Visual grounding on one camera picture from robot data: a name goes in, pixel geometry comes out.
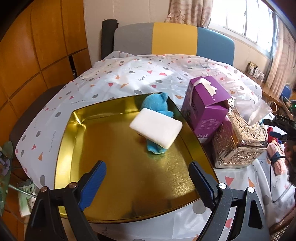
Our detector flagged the patterned white tablecloth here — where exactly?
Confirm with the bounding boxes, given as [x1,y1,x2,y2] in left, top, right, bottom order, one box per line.
[15,51,295,240]

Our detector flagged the snack packets on sill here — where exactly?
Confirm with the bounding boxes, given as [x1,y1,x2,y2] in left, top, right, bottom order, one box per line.
[247,62,265,82]

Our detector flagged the black rolled mat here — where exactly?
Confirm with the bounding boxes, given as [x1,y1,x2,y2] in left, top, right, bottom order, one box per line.
[101,19,118,59]

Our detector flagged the purple ornament on stand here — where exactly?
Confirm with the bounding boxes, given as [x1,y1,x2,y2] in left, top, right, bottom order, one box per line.
[0,152,11,176]

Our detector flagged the green white paper packets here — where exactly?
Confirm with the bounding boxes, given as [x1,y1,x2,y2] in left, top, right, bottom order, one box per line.
[17,179,39,217]

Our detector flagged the ornate silver tissue box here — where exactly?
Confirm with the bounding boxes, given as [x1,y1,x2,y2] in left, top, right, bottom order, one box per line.
[212,97,267,169]

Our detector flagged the gold metal tray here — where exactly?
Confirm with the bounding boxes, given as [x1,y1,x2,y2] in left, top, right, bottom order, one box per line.
[54,95,214,223]

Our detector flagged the blue plush bear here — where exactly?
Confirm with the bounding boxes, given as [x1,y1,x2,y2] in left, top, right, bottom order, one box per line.
[141,92,174,155]

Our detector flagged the purple tissue box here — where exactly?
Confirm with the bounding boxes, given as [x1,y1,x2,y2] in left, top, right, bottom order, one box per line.
[181,76,231,143]

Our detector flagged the grey yellow blue sofa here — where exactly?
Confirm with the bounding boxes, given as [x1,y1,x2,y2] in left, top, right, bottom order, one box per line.
[113,22,235,65]

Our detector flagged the clear plastic bag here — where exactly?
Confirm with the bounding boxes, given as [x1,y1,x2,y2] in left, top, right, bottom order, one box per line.
[234,98,272,126]

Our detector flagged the right hand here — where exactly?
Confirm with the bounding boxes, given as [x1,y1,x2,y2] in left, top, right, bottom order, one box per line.
[284,140,295,186]

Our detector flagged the beige patterned curtain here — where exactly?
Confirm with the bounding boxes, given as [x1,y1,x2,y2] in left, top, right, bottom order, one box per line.
[165,0,213,28]

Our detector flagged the white foam sponge block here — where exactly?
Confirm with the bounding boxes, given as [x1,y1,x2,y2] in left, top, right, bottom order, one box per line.
[129,108,183,149]

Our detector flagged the pink striped cloth item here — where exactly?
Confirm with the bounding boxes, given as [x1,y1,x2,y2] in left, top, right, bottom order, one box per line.
[267,135,287,176]

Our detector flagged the green glass side table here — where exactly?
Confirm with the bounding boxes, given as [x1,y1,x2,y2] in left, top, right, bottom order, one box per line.
[0,141,14,216]

